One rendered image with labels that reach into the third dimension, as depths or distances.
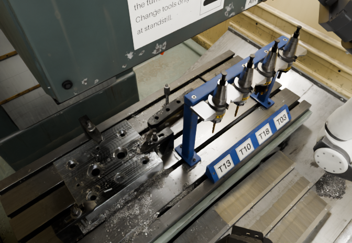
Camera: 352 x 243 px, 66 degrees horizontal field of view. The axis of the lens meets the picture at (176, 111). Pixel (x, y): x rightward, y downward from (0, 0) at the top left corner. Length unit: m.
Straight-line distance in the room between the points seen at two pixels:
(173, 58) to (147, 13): 1.58
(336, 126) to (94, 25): 0.59
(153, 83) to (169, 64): 0.21
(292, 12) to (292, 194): 0.82
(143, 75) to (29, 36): 1.53
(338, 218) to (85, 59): 1.23
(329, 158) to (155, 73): 1.28
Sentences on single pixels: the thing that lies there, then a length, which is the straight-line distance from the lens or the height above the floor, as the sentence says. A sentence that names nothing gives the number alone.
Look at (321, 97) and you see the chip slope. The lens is 1.49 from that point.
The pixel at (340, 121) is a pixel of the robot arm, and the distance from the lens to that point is 0.72.
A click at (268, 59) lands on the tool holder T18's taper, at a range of 0.89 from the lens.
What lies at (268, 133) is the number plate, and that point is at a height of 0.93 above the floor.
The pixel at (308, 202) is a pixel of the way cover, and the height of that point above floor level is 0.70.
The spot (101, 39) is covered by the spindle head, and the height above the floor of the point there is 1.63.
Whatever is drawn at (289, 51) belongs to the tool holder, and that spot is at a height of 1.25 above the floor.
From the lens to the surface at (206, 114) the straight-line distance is 0.76.
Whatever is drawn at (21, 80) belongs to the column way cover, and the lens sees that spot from 1.11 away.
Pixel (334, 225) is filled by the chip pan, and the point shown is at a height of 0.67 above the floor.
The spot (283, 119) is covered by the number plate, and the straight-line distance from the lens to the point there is 1.18.
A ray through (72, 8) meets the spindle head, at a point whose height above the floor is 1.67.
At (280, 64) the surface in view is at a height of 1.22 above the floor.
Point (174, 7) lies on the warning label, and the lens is 0.36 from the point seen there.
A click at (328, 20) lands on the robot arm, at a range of 0.51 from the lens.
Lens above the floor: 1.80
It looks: 51 degrees down
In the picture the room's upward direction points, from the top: 1 degrees clockwise
